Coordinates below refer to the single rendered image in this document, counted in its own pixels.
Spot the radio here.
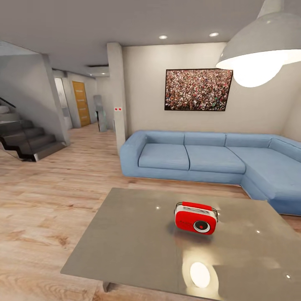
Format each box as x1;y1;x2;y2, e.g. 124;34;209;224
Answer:
174;202;218;235

